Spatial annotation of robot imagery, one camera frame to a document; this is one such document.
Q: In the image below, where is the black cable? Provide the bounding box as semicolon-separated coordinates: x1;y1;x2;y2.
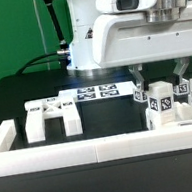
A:
12;49;75;77

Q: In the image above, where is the white chair seat part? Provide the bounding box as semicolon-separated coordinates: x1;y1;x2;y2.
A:
145;101;192;130

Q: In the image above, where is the white marker base sheet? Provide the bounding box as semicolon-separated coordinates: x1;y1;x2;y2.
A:
58;81;135;103

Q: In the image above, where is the white chair back frame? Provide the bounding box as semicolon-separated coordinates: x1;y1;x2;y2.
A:
24;96;83;143

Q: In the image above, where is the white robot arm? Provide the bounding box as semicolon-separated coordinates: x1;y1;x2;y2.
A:
44;0;192;90

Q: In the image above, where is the white U-shaped boundary frame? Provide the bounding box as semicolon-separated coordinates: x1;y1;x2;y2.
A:
0;119;192;177

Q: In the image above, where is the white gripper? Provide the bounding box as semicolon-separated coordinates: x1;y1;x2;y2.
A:
92;1;192;91

